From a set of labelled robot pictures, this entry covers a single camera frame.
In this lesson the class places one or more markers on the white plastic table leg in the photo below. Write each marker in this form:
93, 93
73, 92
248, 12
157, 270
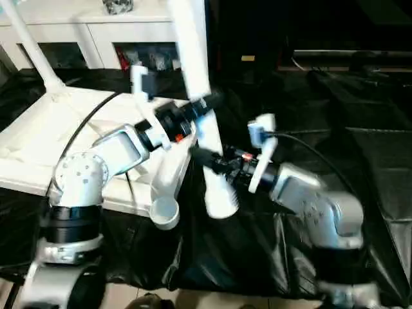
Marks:
196, 48
35, 48

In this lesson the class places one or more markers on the white plastic table top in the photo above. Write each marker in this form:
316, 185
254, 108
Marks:
48, 135

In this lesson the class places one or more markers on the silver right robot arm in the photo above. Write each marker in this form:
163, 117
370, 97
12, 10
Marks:
322, 199

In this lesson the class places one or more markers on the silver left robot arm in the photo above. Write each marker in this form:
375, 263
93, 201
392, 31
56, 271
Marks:
106, 151

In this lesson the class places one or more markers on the white cup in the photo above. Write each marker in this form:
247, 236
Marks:
175, 63

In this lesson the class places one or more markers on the small tan tag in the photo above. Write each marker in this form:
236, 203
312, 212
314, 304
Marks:
248, 58

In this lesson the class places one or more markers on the black mat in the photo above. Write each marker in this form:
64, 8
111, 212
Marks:
289, 241

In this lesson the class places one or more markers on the grey speckled ornament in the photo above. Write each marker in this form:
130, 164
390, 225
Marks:
117, 6

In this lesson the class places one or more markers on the white cabinet with glass doors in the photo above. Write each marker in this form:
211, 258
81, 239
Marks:
80, 29

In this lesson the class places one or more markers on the dark brown rounded object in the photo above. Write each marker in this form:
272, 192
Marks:
151, 301

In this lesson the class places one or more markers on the long black bar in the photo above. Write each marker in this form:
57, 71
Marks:
354, 53

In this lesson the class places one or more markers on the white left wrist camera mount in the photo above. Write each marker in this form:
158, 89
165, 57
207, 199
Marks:
141, 83

